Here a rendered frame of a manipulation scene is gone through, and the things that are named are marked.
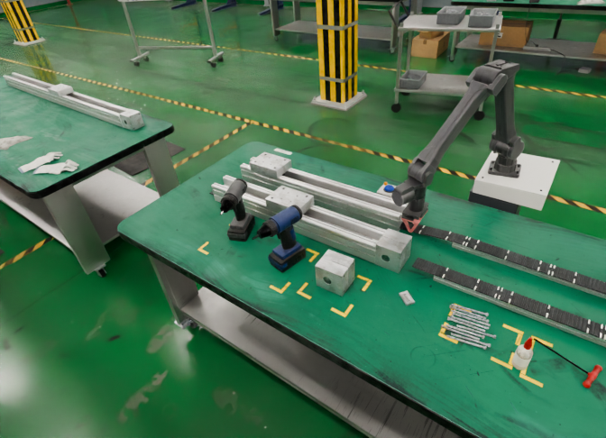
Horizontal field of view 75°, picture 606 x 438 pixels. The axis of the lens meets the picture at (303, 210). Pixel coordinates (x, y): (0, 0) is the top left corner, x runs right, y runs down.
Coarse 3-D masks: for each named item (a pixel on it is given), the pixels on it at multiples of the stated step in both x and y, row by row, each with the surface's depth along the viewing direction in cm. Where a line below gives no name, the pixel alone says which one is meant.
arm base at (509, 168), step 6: (498, 156) 164; (492, 162) 171; (498, 162) 164; (504, 162) 161; (510, 162) 160; (516, 162) 162; (492, 168) 167; (498, 168) 164; (504, 168) 162; (510, 168) 161; (516, 168) 164; (492, 174) 166; (498, 174) 164; (504, 174) 163; (510, 174) 162; (516, 174) 161
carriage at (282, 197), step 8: (280, 192) 158; (288, 192) 157; (296, 192) 157; (272, 200) 154; (280, 200) 153; (288, 200) 153; (296, 200) 152; (304, 200) 152; (312, 200) 154; (272, 208) 156; (280, 208) 153; (304, 208) 151
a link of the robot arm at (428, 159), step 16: (496, 80) 126; (464, 96) 131; (480, 96) 129; (464, 112) 130; (448, 128) 131; (432, 144) 133; (448, 144) 133; (416, 160) 135; (432, 160) 132; (416, 176) 135
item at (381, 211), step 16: (256, 176) 182; (288, 176) 181; (304, 176) 174; (304, 192) 169; (320, 192) 163; (336, 192) 168; (352, 192) 163; (368, 192) 160; (336, 208) 163; (352, 208) 158; (368, 208) 153; (384, 208) 151; (400, 208) 153; (384, 224) 152
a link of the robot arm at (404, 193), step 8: (408, 176) 140; (424, 176) 133; (432, 176) 133; (400, 184) 137; (408, 184) 136; (416, 184) 136; (424, 184) 134; (400, 192) 134; (408, 192) 136; (400, 200) 136; (408, 200) 136
